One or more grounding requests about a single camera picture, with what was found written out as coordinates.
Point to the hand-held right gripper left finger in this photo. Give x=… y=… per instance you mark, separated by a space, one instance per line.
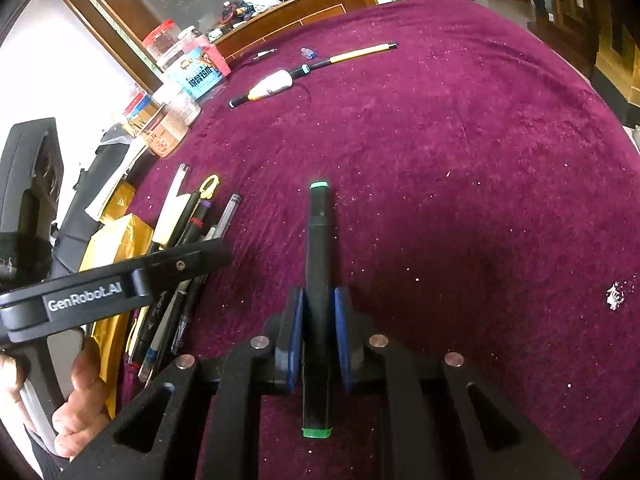
x=295 y=335

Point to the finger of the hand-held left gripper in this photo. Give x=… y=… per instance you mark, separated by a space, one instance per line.
x=190 y=262

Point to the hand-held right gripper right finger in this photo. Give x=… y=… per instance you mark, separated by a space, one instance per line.
x=342 y=335

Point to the pile of pens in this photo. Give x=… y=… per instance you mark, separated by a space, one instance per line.
x=195 y=215

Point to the clear gel ballpoint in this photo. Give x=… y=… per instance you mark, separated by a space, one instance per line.
x=227 y=215

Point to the gold cardboard box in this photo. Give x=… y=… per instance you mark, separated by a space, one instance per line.
x=127 y=240

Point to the green-capped black marker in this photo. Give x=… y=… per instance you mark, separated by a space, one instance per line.
x=317 y=240

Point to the person's left hand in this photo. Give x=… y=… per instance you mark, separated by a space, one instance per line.
x=82 y=400

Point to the yellow earbud case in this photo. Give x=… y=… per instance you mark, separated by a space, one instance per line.
x=167 y=210

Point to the black leather sofa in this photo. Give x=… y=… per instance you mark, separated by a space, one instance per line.
x=82 y=215

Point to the gold cardboard lid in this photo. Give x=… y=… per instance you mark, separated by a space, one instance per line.
x=120 y=200

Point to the stack of papers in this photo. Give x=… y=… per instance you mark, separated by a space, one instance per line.
x=117 y=175

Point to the orange label clear jar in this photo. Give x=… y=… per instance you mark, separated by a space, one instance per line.
x=165 y=135

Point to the small white bottle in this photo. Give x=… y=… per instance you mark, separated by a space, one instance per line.
x=180 y=105

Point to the brown label jar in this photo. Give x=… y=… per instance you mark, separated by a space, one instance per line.
x=135 y=110

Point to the blue label plastic jar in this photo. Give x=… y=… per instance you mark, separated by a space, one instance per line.
x=197 y=75

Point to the white orange fishing float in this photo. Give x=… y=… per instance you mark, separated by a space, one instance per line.
x=272 y=86

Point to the small black clip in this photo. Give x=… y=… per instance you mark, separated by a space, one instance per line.
x=265 y=53

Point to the tall red-lid clear jar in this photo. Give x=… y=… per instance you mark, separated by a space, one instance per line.
x=160 y=40

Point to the clear blue cap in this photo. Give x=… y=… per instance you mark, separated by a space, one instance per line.
x=309 y=53

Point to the wooden sideboard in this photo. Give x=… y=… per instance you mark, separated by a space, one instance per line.
x=300 y=15

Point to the white paper scrap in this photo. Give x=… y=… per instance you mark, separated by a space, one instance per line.
x=615 y=296

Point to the wooden staircase railing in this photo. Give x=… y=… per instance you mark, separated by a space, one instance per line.
x=565 y=35

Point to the gold black pillar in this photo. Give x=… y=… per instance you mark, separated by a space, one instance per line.
x=617 y=65

